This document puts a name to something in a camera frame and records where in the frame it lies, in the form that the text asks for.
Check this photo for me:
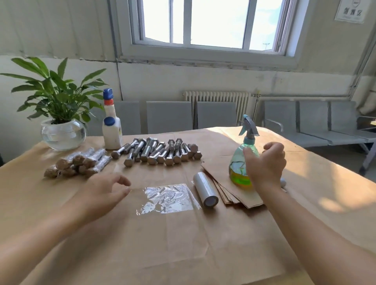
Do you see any person's left hand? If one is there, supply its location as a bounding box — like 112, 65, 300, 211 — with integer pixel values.
70, 172, 132, 224

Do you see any person's right hand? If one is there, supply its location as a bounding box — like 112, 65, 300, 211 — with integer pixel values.
242, 141, 287, 191

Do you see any green spray bottle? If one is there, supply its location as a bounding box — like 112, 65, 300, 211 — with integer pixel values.
228, 114, 260, 188

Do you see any stack of brown paper sheets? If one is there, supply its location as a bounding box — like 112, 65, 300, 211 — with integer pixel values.
201, 154, 265, 210

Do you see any steel hex bolt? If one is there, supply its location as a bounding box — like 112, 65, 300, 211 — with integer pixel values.
56, 152, 83, 170

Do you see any white cling film roll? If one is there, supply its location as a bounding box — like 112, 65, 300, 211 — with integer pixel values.
193, 171, 220, 208

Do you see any sheet of clear film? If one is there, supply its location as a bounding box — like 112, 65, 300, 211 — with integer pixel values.
136, 183, 202, 216

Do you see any pile of steel bolts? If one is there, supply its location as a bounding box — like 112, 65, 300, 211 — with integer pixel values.
111, 137, 203, 168

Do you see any person's right forearm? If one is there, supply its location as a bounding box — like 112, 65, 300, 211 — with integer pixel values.
254, 183, 376, 285

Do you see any person's left forearm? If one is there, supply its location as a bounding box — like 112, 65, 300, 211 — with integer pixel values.
0, 206, 89, 285

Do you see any grey chair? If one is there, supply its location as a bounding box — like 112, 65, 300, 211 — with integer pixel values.
298, 100, 365, 146
329, 100, 376, 176
196, 101, 239, 130
261, 100, 330, 149
88, 101, 142, 136
146, 101, 193, 134

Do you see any white glue bottle blue cap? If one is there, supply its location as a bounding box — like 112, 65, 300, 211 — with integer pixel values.
102, 88, 123, 150

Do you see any round glass vase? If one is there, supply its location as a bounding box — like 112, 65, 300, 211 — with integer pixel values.
40, 119, 88, 152

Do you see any white radiator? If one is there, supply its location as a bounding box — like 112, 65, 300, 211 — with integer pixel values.
183, 90, 252, 125

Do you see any large brown paper table cover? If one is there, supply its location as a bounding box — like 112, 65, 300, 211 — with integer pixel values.
0, 126, 376, 285

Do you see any green leafy plant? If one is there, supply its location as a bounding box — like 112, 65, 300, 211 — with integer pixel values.
0, 57, 109, 125

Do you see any white framed window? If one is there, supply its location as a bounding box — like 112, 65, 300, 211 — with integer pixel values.
114, 0, 309, 71

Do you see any white vertical blind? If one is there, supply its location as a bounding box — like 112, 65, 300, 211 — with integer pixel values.
0, 0, 118, 60

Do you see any white wall pipe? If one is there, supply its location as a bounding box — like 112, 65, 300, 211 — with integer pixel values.
352, 41, 376, 115

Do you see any small square wall sign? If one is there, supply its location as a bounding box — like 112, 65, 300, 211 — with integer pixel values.
335, 0, 374, 24

